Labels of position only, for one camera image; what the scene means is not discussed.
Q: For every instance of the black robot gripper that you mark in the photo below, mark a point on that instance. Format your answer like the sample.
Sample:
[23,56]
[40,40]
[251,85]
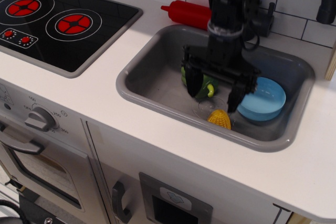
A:
[222,59]

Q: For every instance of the yellow toy corn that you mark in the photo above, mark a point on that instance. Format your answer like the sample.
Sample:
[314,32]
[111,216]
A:
[220,118]

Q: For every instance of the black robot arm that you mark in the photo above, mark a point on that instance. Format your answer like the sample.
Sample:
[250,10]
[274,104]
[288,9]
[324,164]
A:
[230,17]

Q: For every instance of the blue plastic bowl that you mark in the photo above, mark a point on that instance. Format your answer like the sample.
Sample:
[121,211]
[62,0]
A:
[265,103]

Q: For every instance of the grey toy sink basin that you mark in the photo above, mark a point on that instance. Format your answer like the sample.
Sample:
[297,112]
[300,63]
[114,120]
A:
[153,79]

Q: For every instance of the green toy bell pepper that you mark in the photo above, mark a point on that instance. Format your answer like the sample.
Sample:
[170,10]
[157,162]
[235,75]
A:
[209,87]

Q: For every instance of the red ketchup bottle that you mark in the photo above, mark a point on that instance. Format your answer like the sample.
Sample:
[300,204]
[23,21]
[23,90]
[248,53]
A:
[188,14]

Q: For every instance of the dark grey toy faucet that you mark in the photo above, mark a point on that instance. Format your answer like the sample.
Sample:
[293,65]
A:
[298,19]

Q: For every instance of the grey dispenser panel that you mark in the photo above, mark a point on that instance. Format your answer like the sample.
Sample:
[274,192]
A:
[166,204]

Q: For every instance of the black toy stovetop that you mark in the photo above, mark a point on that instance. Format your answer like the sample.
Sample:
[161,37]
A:
[63,36]

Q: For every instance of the grey oven knob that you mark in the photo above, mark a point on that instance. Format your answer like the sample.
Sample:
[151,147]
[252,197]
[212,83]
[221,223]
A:
[40,119]

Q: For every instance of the toy oven door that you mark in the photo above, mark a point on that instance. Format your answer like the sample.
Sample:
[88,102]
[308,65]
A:
[61,174]

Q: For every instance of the grey cabinet door handle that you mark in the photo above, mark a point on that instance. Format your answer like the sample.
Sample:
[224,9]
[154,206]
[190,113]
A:
[122,214]

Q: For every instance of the grey oven door handle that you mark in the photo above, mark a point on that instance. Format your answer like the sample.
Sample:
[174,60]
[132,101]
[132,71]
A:
[29,146]

